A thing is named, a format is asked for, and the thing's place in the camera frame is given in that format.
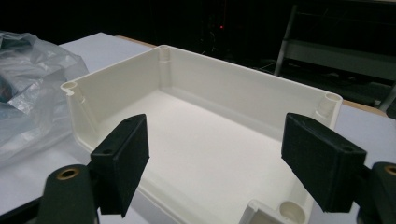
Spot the white plastic box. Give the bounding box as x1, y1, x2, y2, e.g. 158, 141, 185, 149
60, 44, 344, 224

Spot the grey metal shelf rack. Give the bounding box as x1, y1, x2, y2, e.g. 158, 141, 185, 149
273, 3, 396, 113

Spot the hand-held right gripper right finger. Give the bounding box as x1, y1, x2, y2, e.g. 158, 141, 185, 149
280, 112, 368, 214

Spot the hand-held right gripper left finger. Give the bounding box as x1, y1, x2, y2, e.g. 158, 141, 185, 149
90, 113, 150, 218

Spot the clear plastic bag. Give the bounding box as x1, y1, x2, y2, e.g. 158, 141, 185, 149
0, 30, 91, 169

